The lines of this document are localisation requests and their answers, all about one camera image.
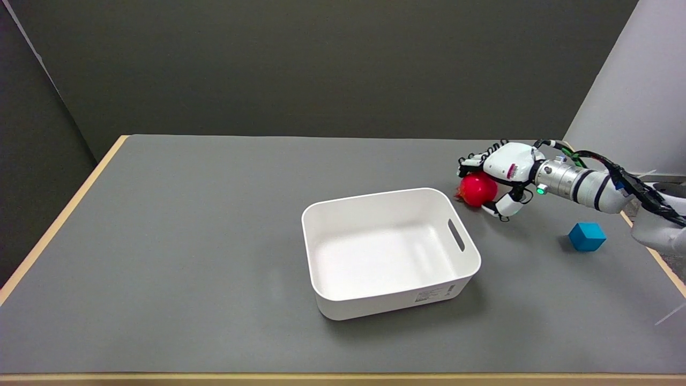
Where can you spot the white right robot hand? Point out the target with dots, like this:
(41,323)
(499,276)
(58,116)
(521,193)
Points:
(506,169)

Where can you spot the red pomegranate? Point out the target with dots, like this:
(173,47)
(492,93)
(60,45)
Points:
(477,188)

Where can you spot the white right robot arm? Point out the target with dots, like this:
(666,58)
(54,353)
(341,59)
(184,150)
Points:
(605,193)

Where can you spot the blue cube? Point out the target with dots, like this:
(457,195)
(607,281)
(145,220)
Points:
(587,236)

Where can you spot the white plastic bin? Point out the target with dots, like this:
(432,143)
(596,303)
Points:
(388,252)

